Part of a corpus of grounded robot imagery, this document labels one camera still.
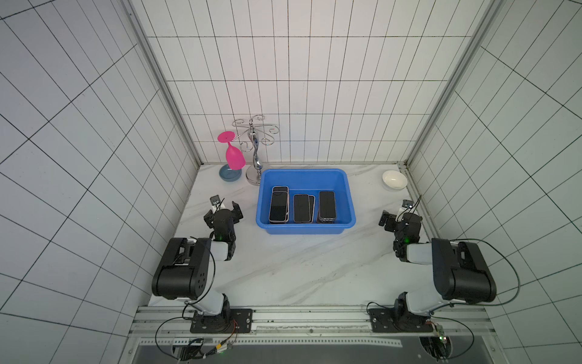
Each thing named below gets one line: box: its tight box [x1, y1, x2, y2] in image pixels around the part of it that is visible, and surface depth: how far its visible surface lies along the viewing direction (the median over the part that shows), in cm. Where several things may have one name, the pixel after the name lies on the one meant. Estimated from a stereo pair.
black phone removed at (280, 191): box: [272, 185, 290, 197], surface depth 102 cm
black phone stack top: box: [293, 194, 311, 223], surface depth 99 cm
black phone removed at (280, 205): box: [268, 185, 290, 223], surface depth 96 cm
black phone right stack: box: [317, 191, 337, 224], surface depth 102 cm
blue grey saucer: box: [219, 163, 242, 182], surface depth 116 cm
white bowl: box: [381, 169, 408, 190], surface depth 109 cm
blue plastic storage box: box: [255, 168, 357, 236], surface depth 97 cm
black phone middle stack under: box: [308, 194, 316, 223], surface depth 102 cm
